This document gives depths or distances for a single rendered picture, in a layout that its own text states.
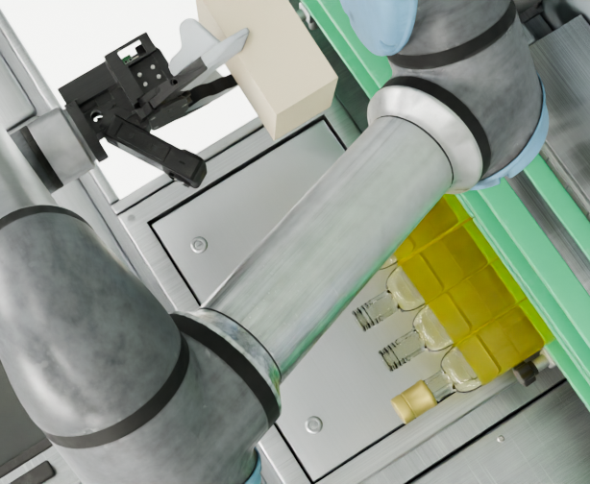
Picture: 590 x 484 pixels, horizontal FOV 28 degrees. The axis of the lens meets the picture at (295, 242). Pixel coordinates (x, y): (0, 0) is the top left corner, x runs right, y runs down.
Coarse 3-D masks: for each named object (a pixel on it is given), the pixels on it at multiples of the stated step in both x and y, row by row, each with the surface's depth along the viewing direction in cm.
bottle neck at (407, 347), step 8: (408, 336) 142; (416, 336) 141; (392, 344) 142; (400, 344) 141; (408, 344) 141; (416, 344) 141; (384, 352) 141; (392, 352) 141; (400, 352) 141; (408, 352) 141; (416, 352) 142; (384, 360) 141; (392, 360) 141; (400, 360) 141; (408, 360) 142; (392, 368) 141
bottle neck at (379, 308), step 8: (384, 296) 143; (368, 304) 143; (376, 304) 143; (384, 304) 143; (392, 304) 143; (352, 312) 144; (360, 312) 143; (368, 312) 142; (376, 312) 143; (384, 312) 143; (392, 312) 143; (360, 320) 142; (368, 320) 142; (376, 320) 143; (368, 328) 143
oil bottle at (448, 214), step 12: (444, 204) 144; (456, 204) 143; (432, 216) 143; (444, 216) 143; (456, 216) 143; (468, 216) 144; (420, 228) 143; (432, 228) 143; (444, 228) 143; (456, 228) 145; (408, 240) 143; (420, 240) 142; (432, 240) 143; (396, 252) 142; (408, 252) 142; (384, 264) 143; (396, 264) 143
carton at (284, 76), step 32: (224, 0) 124; (256, 0) 124; (224, 32) 124; (256, 32) 124; (288, 32) 124; (256, 64) 123; (288, 64) 124; (320, 64) 124; (256, 96) 128; (288, 96) 123; (320, 96) 127; (288, 128) 133
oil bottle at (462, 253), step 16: (464, 224) 144; (448, 240) 143; (464, 240) 143; (480, 240) 143; (416, 256) 143; (432, 256) 142; (448, 256) 142; (464, 256) 142; (480, 256) 142; (496, 256) 143; (400, 272) 142; (416, 272) 142; (432, 272) 142; (448, 272) 142; (464, 272) 142; (400, 288) 142; (416, 288) 142; (432, 288) 142; (448, 288) 142; (400, 304) 142; (416, 304) 142
